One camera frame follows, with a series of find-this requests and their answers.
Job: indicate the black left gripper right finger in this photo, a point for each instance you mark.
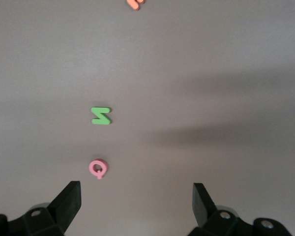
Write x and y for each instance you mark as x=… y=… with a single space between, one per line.
x=206 y=214

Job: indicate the pink foam letter Q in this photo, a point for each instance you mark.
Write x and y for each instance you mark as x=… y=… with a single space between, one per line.
x=91 y=167

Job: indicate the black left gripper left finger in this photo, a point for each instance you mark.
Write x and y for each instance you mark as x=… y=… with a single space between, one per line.
x=61 y=209

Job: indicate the green foam letter N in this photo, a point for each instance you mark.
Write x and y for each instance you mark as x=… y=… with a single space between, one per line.
x=100 y=115

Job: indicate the orange foam letter E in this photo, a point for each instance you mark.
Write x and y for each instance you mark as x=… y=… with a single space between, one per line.
x=134 y=3

